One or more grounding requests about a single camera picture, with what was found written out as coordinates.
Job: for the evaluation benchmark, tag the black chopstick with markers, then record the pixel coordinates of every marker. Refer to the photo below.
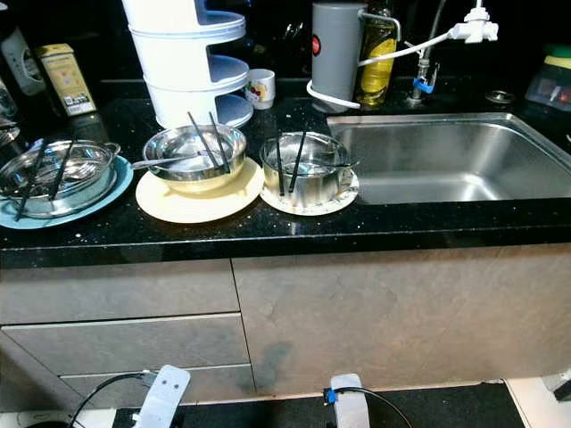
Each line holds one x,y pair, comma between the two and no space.
299,160
31,180
207,142
278,160
62,169
221,141

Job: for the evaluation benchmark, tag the blue plate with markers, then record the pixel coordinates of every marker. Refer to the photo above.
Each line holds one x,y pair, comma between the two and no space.
111,192

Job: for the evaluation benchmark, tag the grey cabinet drawer front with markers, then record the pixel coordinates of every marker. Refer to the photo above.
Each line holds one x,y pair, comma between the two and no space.
116,292
223,383
125,346

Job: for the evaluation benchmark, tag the yellow tea tin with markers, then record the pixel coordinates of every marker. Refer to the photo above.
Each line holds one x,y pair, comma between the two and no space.
66,80

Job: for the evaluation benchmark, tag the dark bottle white label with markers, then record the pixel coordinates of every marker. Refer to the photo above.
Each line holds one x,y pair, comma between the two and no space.
20,62

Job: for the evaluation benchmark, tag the steel bowl yellow base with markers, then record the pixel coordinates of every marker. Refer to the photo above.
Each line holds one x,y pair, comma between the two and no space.
187,176

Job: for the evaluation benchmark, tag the pale yellow plate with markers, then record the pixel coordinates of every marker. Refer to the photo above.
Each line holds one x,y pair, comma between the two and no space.
196,209

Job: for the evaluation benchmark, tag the white round tiered rack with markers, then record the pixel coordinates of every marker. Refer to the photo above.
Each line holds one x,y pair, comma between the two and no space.
178,71

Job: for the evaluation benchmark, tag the white printed mug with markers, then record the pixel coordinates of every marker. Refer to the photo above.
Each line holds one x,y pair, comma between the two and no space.
259,89

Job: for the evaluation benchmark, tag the small deep steel bowl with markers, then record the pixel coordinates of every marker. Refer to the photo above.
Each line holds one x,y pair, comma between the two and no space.
317,185

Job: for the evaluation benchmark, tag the black floor mat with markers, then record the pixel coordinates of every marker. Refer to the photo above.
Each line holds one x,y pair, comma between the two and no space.
259,412

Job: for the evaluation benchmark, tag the white patterned plate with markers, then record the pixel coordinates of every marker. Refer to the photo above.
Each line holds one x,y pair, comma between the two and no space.
339,201

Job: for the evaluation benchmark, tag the grey cylinder water filter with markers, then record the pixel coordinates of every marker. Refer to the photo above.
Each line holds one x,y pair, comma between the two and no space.
337,58

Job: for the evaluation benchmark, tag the yellow cooking oil bottle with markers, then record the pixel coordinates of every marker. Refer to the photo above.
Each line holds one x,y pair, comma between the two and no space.
376,62

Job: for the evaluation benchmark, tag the grey sink cabinet front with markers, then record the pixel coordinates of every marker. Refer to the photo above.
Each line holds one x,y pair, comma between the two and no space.
401,316

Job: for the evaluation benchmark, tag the metal faucet blue clip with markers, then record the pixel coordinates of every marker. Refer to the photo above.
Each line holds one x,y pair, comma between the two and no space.
422,82

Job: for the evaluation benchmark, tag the stainless steel sink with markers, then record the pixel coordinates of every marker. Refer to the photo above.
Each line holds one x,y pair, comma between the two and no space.
446,160

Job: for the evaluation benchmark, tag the white faucet diverter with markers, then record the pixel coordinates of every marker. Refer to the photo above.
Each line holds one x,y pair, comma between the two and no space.
475,29

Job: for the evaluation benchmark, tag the round metal drain plug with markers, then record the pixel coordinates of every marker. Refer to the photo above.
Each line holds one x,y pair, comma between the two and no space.
500,96

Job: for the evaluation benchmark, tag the clear container with sponge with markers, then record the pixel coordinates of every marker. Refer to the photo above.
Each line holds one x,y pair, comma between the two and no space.
549,89

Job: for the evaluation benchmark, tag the black cabinet side panel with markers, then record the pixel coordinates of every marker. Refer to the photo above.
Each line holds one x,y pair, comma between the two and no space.
562,388

